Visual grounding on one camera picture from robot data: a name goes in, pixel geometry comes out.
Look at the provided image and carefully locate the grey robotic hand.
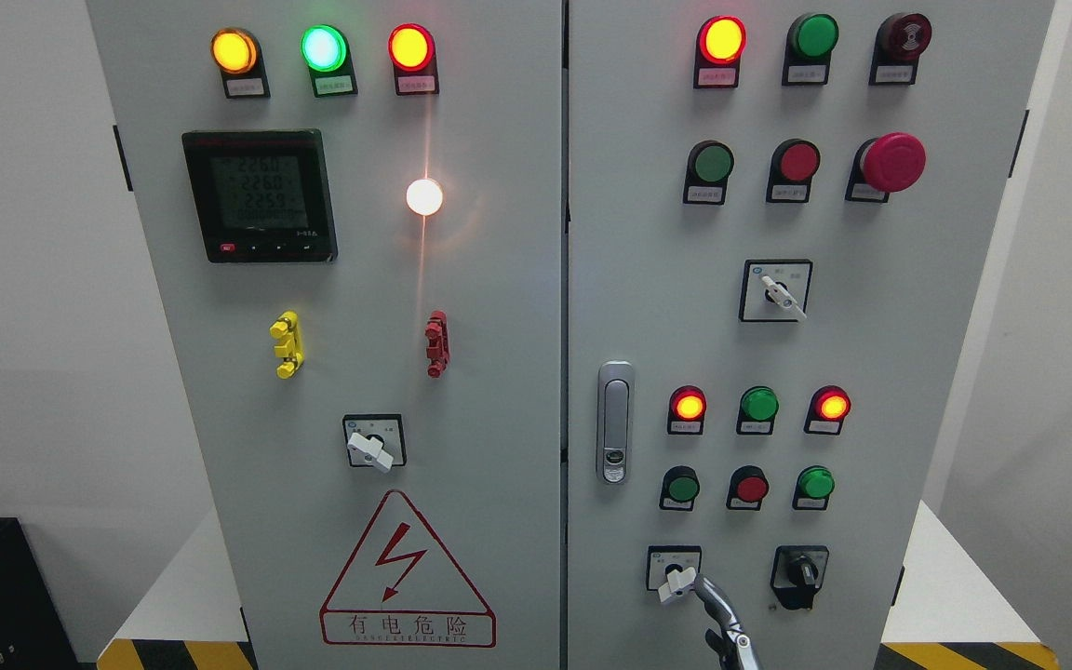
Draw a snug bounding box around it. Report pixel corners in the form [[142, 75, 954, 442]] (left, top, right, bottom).
[[693, 575, 762, 669]]

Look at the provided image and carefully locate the silver door handle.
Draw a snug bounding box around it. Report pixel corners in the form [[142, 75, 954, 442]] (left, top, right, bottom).
[[596, 360, 634, 483]]

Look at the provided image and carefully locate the right grey cabinet door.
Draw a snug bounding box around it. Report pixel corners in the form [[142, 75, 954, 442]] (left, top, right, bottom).
[[566, 1, 1053, 669]]

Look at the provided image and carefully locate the grey cabinet door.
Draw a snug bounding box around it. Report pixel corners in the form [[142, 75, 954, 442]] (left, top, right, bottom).
[[566, 1, 1053, 669], [87, 1, 563, 669]]

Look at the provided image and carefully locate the left grey cabinet door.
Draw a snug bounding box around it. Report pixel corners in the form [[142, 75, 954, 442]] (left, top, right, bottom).
[[87, 1, 563, 669]]

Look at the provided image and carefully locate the red push button lower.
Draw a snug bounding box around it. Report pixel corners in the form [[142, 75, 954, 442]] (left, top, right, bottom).
[[726, 465, 770, 512]]

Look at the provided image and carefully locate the red push button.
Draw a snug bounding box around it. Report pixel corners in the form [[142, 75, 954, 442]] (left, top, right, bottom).
[[726, 465, 770, 512], [765, 139, 821, 204]]

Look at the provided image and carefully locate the green push button lower left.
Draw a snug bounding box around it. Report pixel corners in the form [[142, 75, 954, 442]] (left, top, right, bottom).
[[659, 465, 701, 512]]

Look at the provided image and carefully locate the green push button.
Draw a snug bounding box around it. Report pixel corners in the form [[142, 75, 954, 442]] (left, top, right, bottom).
[[792, 465, 837, 512], [659, 465, 701, 512], [682, 140, 735, 207]]

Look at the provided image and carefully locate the green push button lower right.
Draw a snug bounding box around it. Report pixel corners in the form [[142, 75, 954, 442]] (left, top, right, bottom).
[[792, 465, 837, 512]]

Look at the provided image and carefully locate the white platform with hazard stripes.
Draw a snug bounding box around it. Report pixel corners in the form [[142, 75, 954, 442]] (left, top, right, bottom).
[[95, 505, 1060, 669]]

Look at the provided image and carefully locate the green light middle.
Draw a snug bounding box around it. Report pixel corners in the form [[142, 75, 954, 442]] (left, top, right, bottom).
[[736, 385, 780, 436]]

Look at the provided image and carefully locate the red lit light middle left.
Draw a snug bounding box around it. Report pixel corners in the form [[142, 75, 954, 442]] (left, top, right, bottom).
[[666, 385, 706, 436]]

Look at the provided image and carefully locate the red lit light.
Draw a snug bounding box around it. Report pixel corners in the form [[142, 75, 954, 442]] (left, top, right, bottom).
[[804, 385, 851, 436], [666, 385, 706, 436], [693, 14, 747, 89]]

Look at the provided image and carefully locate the red lit light middle right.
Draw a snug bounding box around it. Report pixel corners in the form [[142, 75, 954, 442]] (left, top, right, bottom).
[[804, 385, 851, 436]]

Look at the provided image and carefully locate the red electric hazard sign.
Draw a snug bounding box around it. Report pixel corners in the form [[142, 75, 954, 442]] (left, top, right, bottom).
[[319, 490, 497, 647]]

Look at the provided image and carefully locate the red terminal connector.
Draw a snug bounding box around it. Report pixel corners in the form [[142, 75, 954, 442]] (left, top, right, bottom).
[[422, 310, 450, 379]]

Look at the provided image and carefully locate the green push button upper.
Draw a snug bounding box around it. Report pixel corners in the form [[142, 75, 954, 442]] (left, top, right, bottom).
[[682, 140, 735, 207]]

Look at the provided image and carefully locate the red push button upper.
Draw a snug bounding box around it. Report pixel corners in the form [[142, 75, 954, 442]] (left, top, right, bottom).
[[765, 139, 821, 204]]

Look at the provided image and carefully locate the red emergency stop button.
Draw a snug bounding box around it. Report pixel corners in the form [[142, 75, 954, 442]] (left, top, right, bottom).
[[845, 132, 927, 204]]

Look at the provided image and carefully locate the white indicator light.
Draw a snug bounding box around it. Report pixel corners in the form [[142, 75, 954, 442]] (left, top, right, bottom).
[[405, 177, 444, 217]]

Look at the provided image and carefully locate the yellow terminal connector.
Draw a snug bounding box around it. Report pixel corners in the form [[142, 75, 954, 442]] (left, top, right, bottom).
[[269, 310, 303, 379]]

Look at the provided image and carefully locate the red lit light top right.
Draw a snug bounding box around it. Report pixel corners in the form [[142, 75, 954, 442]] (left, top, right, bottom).
[[693, 14, 747, 89]]

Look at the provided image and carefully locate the green light top right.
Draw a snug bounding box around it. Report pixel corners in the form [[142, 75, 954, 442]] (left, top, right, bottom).
[[781, 13, 839, 87]]

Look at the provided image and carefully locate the dark red buzzer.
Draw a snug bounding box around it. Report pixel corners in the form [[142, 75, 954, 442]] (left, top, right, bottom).
[[869, 12, 932, 86]]

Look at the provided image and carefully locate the black digital power meter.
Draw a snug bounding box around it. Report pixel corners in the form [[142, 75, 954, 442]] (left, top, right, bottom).
[[181, 128, 339, 263]]

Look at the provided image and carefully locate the red indicator light top left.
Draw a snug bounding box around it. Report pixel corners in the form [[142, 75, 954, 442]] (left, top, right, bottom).
[[388, 24, 440, 95]]

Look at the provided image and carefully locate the green indicator light top left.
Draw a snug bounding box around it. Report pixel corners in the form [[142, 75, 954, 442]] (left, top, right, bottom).
[[301, 24, 358, 98]]

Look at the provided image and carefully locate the yellow indicator light top left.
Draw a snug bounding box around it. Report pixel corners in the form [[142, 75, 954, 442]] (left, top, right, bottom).
[[211, 27, 271, 99]]

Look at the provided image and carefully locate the black rotary knob switch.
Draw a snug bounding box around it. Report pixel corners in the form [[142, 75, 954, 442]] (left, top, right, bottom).
[[770, 544, 830, 610]]

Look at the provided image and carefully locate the lower white selector switch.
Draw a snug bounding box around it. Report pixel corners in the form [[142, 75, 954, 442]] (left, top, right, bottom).
[[646, 544, 703, 605]]

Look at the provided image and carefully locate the upper right selector switch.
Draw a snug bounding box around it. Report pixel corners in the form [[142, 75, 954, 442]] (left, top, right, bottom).
[[739, 259, 815, 323]]

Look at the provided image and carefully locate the left door selector switch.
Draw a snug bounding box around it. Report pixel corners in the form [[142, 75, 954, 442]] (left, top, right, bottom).
[[342, 414, 408, 474]]

